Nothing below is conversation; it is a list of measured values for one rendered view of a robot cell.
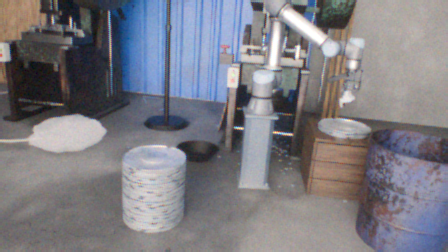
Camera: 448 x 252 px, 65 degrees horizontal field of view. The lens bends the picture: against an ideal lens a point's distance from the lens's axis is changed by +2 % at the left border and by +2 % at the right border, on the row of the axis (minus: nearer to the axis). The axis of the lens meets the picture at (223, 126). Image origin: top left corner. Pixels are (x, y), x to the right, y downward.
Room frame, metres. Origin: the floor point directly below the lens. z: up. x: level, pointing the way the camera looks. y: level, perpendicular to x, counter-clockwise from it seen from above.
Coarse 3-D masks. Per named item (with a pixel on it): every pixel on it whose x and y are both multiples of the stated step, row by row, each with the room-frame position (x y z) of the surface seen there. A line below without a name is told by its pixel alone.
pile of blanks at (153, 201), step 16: (128, 176) 1.37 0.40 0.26; (144, 176) 1.34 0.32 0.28; (160, 176) 1.36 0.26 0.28; (176, 176) 1.40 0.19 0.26; (128, 192) 1.37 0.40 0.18; (144, 192) 1.34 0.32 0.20; (160, 192) 1.36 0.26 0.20; (176, 192) 1.40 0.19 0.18; (128, 208) 1.38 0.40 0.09; (144, 208) 1.34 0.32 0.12; (160, 208) 1.35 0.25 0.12; (176, 208) 1.41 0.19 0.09; (128, 224) 1.37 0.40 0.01; (144, 224) 1.34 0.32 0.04; (160, 224) 1.35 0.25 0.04; (176, 224) 1.41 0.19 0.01
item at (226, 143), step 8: (248, 24) 3.04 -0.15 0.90; (248, 32) 2.95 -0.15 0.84; (248, 40) 2.93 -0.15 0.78; (232, 64) 2.43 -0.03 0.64; (240, 64) 2.46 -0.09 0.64; (240, 72) 2.54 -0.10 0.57; (240, 80) 2.68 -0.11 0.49; (232, 88) 2.40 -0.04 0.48; (240, 88) 2.73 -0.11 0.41; (232, 96) 2.39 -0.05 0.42; (240, 96) 2.69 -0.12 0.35; (232, 104) 2.39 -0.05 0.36; (232, 112) 2.39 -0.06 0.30; (240, 112) 2.89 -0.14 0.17; (232, 120) 2.39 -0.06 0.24; (240, 120) 2.99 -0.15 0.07; (232, 128) 2.39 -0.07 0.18; (224, 136) 2.63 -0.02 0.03; (232, 136) 2.40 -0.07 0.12; (224, 144) 2.45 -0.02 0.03; (232, 144) 2.43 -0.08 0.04
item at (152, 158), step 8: (128, 152) 1.53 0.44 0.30; (136, 152) 1.53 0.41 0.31; (144, 152) 1.54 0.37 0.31; (152, 152) 1.53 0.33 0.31; (160, 152) 1.55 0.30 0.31; (168, 152) 1.56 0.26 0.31; (176, 152) 1.57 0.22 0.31; (128, 160) 1.43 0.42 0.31; (136, 160) 1.44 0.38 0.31; (144, 160) 1.44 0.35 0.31; (152, 160) 1.44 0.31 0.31; (160, 160) 1.45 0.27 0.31; (168, 160) 1.47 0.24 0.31; (176, 160) 1.47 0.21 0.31; (184, 160) 1.47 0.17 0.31; (136, 168) 1.36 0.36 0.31; (144, 168) 1.36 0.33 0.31; (152, 168) 1.37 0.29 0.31; (160, 168) 1.38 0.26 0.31; (168, 168) 1.38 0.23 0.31
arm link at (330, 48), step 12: (276, 0) 1.89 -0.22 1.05; (276, 12) 1.88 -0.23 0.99; (288, 12) 1.86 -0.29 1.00; (288, 24) 1.87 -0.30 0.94; (300, 24) 1.83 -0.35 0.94; (312, 24) 1.83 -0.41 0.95; (312, 36) 1.80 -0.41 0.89; (324, 36) 1.79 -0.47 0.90; (324, 48) 1.75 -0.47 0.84; (336, 48) 1.73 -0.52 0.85
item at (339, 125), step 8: (320, 120) 2.06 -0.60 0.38; (328, 120) 2.10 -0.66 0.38; (336, 120) 2.11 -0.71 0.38; (344, 120) 2.13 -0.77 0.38; (352, 120) 2.12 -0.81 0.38; (328, 128) 1.92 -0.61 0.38; (336, 128) 1.94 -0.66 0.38; (344, 128) 1.94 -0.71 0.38; (352, 128) 1.95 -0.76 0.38; (360, 128) 1.98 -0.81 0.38; (368, 128) 1.99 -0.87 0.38
